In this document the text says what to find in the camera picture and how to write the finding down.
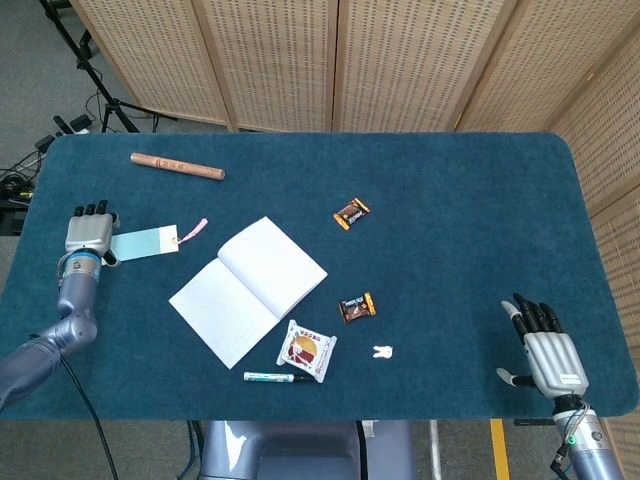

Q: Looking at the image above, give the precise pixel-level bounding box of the floor cable bundle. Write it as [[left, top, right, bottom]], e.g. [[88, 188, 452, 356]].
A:
[[0, 147, 49, 207]]

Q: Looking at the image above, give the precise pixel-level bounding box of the black tripod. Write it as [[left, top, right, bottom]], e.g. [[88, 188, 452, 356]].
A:
[[38, 0, 164, 135]]

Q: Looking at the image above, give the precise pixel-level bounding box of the wicker folding screen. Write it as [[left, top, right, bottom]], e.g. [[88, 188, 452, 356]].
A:
[[69, 0, 640, 480]]

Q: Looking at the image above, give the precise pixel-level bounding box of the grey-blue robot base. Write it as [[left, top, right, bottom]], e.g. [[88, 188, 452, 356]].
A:
[[199, 419, 416, 480]]

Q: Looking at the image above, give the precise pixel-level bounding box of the brown orange Nescafe candy packet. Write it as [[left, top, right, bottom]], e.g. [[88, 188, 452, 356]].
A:
[[338, 291, 378, 326]]

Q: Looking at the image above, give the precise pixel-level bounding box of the yellow floor tape strip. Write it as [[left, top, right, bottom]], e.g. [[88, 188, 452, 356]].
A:
[[489, 419, 512, 480]]

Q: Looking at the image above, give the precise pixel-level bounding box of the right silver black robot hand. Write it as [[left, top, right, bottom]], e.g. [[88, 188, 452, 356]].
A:
[[495, 292, 590, 400]]

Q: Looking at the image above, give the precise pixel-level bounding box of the black power adapter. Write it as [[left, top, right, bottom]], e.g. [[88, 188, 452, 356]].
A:
[[52, 114, 94, 136]]

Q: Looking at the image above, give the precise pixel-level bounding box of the light green bookmark with tassel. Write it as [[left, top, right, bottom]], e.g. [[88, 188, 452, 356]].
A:
[[110, 217, 209, 263]]

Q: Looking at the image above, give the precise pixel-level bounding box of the brown wooden stick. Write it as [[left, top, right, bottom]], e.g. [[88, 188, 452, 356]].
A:
[[130, 152, 226, 183]]

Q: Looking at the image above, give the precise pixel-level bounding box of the green white whiteboard marker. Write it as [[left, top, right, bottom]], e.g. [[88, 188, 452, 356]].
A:
[[243, 370, 317, 385]]

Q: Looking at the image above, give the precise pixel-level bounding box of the white snack packet burger print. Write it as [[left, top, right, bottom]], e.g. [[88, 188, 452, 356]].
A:
[[276, 318, 338, 384]]

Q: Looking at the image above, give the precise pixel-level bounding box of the small brown orange candy packet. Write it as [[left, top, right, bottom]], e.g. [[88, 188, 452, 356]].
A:
[[332, 197, 372, 232]]

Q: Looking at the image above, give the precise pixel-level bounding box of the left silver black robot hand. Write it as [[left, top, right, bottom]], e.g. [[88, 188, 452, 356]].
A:
[[63, 199, 123, 269]]

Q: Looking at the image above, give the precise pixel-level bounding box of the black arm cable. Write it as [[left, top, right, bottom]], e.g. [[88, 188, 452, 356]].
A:
[[58, 349, 121, 480]]

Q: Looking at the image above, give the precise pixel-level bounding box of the blue carpet table cover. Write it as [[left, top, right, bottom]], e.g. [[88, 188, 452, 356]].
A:
[[0, 130, 629, 421]]

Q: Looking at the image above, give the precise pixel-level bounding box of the open white lined notebook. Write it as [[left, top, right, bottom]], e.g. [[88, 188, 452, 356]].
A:
[[168, 215, 330, 370]]

